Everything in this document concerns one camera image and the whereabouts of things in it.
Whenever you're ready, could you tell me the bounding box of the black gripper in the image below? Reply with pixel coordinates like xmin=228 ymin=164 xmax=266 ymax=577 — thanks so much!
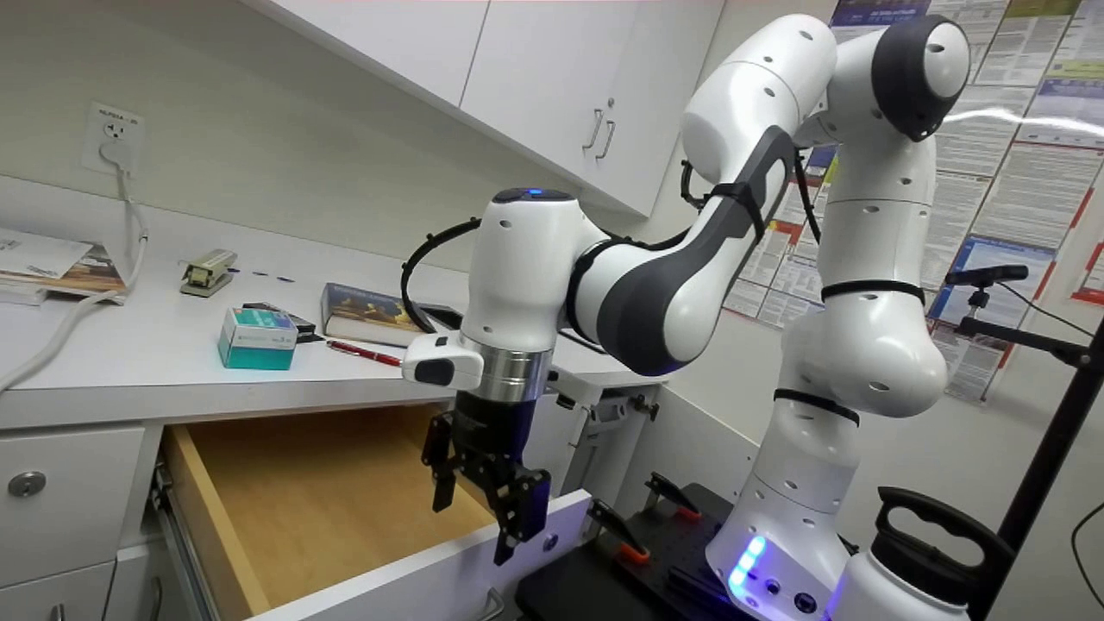
xmin=416 ymin=391 xmax=551 ymax=570

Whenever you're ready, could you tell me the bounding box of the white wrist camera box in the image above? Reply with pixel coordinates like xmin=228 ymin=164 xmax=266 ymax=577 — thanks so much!
xmin=397 ymin=329 xmax=491 ymax=393

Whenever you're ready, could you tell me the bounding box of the black camera stand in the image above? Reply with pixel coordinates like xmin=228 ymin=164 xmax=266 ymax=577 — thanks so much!
xmin=950 ymin=258 xmax=1104 ymax=560

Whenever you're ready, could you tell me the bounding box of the book with dark picture cover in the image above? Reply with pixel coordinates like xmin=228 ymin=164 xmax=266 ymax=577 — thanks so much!
xmin=316 ymin=280 xmax=443 ymax=350

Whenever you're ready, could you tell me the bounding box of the black clamp with orange handle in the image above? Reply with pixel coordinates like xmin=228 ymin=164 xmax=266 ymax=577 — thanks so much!
xmin=584 ymin=493 xmax=657 ymax=570

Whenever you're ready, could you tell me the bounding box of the black key fob with keys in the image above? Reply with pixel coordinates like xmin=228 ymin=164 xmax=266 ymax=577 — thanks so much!
xmin=239 ymin=301 xmax=325 ymax=344

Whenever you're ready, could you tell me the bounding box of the white upper cabinet door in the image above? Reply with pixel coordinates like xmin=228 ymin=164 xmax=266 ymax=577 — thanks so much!
xmin=263 ymin=0 xmax=492 ymax=111
xmin=460 ymin=0 xmax=642 ymax=179
xmin=590 ymin=0 xmax=731 ymax=218

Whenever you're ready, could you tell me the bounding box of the red pen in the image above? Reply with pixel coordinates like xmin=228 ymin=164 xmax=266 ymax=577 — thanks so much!
xmin=325 ymin=339 xmax=407 ymax=372

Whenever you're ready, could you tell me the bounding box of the purple header wall poster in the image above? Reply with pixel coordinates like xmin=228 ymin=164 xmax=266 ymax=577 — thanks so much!
xmin=828 ymin=0 xmax=937 ymax=28

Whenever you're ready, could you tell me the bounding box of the teal and white box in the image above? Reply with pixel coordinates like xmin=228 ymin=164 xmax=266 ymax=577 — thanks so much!
xmin=215 ymin=302 xmax=301 ymax=372

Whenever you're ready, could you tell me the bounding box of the red bordered wall poster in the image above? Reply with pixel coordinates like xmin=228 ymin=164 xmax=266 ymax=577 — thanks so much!
xmin=722 ymin=218 xmax=835 ymax=339

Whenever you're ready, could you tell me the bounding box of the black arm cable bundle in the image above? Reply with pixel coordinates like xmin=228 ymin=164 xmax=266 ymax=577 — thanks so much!
xmin=397 ymin=119 xmax=828 ymax=339

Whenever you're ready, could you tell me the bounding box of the black clamp with red tip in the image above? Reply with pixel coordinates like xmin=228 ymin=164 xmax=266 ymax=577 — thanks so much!
xmin=642 ymin=469 xmax=706 ymax=532

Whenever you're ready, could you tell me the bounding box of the white power cable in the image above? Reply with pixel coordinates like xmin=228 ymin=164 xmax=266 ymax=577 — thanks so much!
xmin=0 ymin=140 xmax=153 ymax=398

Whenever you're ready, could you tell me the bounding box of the white jug with black handle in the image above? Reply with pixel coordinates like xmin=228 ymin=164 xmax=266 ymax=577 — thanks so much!
xmin=825 ymin=482 xmax=1017 ymax=621

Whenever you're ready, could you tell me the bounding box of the stack of papers and magazines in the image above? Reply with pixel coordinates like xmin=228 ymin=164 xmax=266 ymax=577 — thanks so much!
xmin=0 ymin=226 xmax=127 ymax=311

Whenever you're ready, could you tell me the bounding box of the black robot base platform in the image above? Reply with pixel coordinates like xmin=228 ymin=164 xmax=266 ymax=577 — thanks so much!
xmin=513 ymin=479 xmax=739 ymax=621

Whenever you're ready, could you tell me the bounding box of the white wall outlet with plug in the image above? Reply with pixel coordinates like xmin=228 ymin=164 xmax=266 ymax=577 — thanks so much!
xmin=79 ymin=100 xmax=144 ymax=179

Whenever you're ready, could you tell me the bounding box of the olive green stapler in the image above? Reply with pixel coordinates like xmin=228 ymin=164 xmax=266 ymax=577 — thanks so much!
xmin=176 ymin=247 xmax=240 ymax=301

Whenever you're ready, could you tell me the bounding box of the wooden drawer with white front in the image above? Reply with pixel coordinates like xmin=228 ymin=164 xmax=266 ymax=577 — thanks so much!
xmin=153 ymin=402 xmax=598 ymax=621

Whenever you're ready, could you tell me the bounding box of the white drawer with round knob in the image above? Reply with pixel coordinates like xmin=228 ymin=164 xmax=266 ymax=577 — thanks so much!
xmin=0 ymin=425 xmax=153 ymax=597

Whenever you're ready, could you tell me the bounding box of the green header wall poster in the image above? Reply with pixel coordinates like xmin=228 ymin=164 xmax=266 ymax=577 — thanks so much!
xmin=981 ymin=0 xmax=1083 ymax=83

